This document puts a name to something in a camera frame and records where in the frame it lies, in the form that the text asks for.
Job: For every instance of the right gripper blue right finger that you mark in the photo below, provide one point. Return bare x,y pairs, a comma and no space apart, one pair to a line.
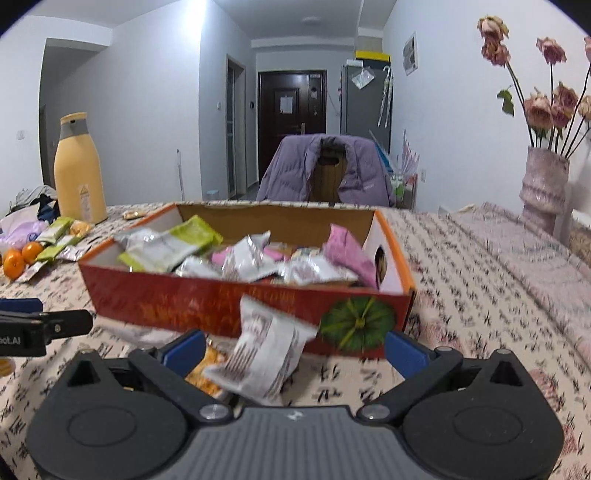
406,355

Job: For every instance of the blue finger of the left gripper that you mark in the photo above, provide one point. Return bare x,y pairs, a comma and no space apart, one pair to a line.
67,324
21,305

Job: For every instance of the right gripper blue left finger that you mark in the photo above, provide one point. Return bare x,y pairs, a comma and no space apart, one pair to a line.
184,353

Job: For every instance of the green white snack bar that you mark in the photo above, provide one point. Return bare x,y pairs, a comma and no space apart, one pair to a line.
145,250

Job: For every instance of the pink snack packet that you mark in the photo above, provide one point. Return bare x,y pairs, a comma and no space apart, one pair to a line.
343,250

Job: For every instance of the orange tangerine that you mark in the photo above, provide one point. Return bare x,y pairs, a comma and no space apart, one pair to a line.
31,251
13,264

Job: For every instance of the white silver snack packet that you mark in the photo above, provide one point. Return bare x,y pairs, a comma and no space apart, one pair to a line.
267,352

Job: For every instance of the purple tissue pack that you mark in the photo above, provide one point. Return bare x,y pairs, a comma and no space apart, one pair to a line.
20,228

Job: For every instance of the green snack bar on table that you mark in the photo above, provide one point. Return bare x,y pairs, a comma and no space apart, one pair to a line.
55,231

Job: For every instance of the red cardboard pumpkin box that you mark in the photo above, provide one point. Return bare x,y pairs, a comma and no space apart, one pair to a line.
352,318

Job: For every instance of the yellow thermos bottle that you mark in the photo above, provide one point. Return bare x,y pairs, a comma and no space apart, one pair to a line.
77,173

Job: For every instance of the pink quilted cloth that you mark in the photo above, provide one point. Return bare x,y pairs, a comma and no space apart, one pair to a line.
556,278

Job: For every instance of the wooden chair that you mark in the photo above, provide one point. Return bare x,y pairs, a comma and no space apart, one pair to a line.
327,176

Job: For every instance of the purple jacket on chair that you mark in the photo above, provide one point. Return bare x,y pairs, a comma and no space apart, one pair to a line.
288,177

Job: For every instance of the pink ceramic vase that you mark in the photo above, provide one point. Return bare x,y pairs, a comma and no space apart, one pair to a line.
543,190

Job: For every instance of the clear storage jar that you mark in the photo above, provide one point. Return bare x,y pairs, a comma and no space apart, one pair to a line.
580,236

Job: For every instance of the grey refrigerator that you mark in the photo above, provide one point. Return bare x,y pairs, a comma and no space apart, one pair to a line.
366,110

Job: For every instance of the dark entrance door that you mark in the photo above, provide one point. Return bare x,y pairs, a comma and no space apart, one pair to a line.
288,103

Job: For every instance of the wall picture frame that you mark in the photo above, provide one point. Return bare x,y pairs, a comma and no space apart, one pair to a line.
410,55

